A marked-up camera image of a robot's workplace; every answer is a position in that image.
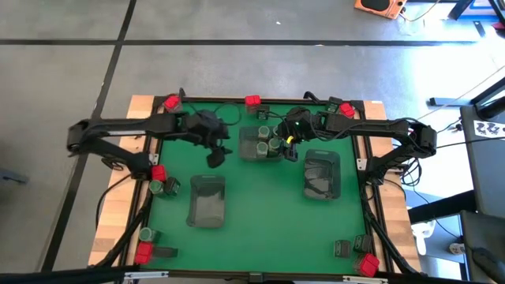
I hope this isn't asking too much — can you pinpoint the black power cable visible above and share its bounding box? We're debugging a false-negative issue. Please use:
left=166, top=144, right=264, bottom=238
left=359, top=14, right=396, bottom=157
left=433, top=136, right=505, bottom=151

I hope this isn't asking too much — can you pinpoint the black desk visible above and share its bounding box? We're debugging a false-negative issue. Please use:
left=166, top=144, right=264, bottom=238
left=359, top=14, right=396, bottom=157
left=459, top=105, right=505, bottom=220

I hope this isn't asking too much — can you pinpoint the grey chair foot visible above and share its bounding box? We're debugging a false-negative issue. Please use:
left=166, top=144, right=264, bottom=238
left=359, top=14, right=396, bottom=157
left=0, top=167, right=29, bottom=185

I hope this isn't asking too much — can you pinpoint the dark grey desk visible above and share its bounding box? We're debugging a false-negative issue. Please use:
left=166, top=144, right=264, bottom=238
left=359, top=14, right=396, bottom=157
left=459, top=210, right=505, bottom=284

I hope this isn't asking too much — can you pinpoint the black computer mouse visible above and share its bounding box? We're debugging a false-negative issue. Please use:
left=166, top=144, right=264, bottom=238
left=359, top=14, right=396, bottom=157
left=471, top=246, right=505, bottom=283

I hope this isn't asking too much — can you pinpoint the white handheld device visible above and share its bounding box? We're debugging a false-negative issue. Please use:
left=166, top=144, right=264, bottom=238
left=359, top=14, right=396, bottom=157
left=410, top=220, right=437, bottom=256

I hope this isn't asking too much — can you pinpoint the aluminium extrusion bar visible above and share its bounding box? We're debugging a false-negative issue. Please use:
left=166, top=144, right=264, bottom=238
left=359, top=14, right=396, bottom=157
left=342, top=275, right=390, bottom=284
left=122, top=270, right=170, bottom=282

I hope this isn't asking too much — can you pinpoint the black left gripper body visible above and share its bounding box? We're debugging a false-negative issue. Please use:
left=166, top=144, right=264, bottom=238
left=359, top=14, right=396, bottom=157
left=183, top=110, right=232, bottom=148

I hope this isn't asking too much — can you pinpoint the white sheet with black marks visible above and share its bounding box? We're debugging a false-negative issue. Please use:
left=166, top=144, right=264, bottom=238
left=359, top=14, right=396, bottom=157
left=472, top=119, right=505, bottom=140

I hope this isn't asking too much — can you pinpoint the green table mat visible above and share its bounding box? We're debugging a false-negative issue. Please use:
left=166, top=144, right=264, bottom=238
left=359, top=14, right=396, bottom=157
left=151, top=101, right=368, bottom=274

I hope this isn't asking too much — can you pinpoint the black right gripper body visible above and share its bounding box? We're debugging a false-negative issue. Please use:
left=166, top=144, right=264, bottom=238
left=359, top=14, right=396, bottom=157
left=275, top=106, right=331, bottom=144

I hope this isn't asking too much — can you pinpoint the black desk crossbar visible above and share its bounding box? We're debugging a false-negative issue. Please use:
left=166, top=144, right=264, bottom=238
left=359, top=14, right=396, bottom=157
left=408, top=191, right=477, bottom=224

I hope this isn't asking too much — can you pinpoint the orange board with black disc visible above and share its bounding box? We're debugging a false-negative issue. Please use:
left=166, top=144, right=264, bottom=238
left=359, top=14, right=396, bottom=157
left=353, top=0, right=408, bottom=21

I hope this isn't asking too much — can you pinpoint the black cable conduit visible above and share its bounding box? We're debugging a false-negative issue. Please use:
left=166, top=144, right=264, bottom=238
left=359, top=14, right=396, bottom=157
left=361, top=179, right=421, bottom=275
left=92, top=185, right=157, bottom=270

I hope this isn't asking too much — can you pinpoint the red-lid patterned paprika tin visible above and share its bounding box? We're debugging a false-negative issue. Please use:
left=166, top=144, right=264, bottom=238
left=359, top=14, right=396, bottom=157
left=353, top=252, right=381, bottom=278
left=133, top=241, right=155, bottom=266
left=151, top=164, right=168, bottom=182
left=163, top=94, right=184, bottom=114
left=244, top=94, right=262, bottom=115
left=339, top=101, right=356, bottom=119

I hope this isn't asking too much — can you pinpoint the wooden table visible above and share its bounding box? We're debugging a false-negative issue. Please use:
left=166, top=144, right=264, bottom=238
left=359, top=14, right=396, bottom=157
left=87, top=94, right=422, bottom=275

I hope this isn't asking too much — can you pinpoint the thin black cable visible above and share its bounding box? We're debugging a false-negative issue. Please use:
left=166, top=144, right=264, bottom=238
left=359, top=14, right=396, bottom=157
left=95, top=173, right=133, bottom=230

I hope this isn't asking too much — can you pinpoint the black cable tangle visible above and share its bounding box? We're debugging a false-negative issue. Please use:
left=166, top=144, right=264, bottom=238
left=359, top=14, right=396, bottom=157
left=398, top=155, right=425, bottom=189

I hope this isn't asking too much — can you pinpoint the smoky clear plastic bin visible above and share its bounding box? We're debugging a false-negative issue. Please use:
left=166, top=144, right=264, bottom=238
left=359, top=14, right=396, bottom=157
left=185, top=174, right=227, bottom=230
left=302, top=148, right=342, bottom=201
left=238, top=125, right=288, bottom=163

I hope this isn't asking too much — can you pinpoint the black rig beam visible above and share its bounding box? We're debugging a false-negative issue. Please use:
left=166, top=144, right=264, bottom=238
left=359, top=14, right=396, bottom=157
left=0, top=264, right=137, bottom=284

